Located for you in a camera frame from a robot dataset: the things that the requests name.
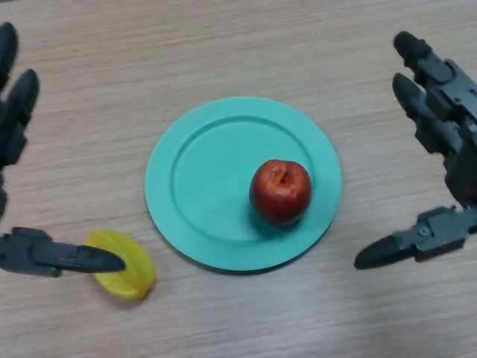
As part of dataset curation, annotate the red apple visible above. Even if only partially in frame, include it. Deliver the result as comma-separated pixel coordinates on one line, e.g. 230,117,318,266
249,159,312,227

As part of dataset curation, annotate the yellow starfruit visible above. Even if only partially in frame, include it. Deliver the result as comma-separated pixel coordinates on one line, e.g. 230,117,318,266
84,230,157,301

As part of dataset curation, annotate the green round plate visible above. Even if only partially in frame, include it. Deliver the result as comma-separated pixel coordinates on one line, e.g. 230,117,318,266
145,96,343,272

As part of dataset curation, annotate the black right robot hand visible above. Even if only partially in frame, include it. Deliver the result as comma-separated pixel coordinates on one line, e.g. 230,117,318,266
353,31,477,270

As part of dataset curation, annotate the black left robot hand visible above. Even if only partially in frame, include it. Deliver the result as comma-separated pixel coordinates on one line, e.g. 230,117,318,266
0,21,126,278

